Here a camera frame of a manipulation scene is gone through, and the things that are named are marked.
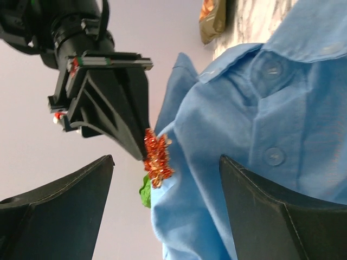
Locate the green lettuce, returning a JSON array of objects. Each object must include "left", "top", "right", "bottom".
[{"left": 139, "top": 175, "right": 151, "bottom": 209}]

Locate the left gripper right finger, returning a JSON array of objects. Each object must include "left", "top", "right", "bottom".
[{"left": 220, "top": 156, "right": 346, "bottom": 260}]

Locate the blue chip bag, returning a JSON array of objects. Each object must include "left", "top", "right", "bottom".
[{"left": 199, "top": 0, "right": 226, "bottom": 45}]

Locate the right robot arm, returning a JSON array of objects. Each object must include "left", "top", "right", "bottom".
[{"left": 1, "top": 0, "right": 153, "bottom": 160}]

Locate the blue shirt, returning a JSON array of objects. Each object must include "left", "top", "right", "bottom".
[{"left": 151, "top": 1, "right": 346, "bottom": 259}]

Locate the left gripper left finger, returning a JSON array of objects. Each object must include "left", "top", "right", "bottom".
[{"left": 1, "top": 155, "right": 114, "bottom": 260}]

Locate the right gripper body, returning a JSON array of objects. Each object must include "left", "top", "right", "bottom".
[{"left": 49, "top": 16, "right": 153, "bottom": 133}]

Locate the red leaf brooch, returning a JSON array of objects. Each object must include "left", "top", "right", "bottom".
[{"left": 143, "top": 128, "right": 175, "bottom": 189}]

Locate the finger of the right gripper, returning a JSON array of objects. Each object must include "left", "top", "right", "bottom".
[{"left": 68, "top": 66, "right": 149, "bottom": 160}]

